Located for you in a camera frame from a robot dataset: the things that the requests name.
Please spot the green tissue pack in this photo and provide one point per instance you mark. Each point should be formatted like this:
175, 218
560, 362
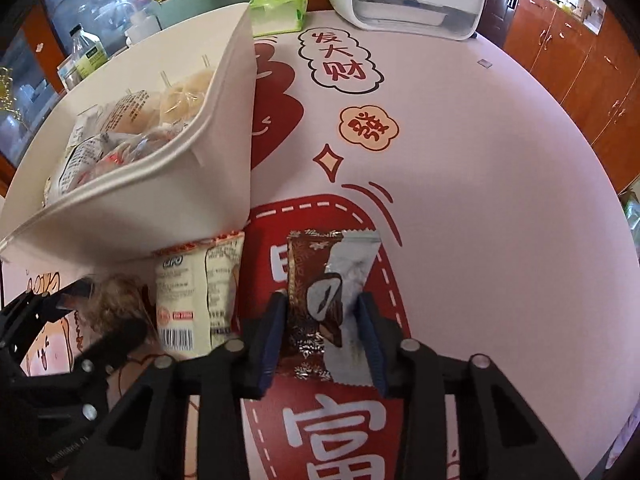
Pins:
277, 10

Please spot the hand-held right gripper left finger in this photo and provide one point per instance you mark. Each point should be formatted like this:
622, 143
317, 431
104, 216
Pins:
265, 355

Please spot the round pale cracker packet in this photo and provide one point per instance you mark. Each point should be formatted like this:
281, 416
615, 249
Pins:
182, 97

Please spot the brown crumbly snack clear packet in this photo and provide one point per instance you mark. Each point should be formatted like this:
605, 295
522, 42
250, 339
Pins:
117, 300

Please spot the brown wooden cabinets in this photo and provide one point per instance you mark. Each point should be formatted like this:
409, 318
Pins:
575, 60

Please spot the white jar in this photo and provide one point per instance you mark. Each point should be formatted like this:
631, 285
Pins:
142, 27

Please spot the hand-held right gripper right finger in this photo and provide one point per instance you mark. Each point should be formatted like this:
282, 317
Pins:
372, 355

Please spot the dark brown chocolate snack packet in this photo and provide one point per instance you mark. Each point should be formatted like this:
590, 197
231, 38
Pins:
310, 270

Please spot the green item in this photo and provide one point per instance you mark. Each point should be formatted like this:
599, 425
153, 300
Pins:
632, 220

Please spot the red and white snack packet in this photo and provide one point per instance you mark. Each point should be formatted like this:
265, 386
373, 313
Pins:
125, 152

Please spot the small clear tab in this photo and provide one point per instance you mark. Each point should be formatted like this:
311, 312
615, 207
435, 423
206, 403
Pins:
484, 63

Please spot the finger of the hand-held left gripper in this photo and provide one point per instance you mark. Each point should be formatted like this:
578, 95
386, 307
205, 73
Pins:
115, 342
75, 292

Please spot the white plastic storage bin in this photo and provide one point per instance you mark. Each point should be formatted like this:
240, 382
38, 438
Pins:
220, 160

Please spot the pale cake packet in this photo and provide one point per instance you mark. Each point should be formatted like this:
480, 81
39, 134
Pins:
127, 112

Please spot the clear plastic bottle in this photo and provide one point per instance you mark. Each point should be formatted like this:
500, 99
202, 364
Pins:
90, 52

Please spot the cream snack packet with barcode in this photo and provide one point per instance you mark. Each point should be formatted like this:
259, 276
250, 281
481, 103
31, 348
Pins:
195, 290

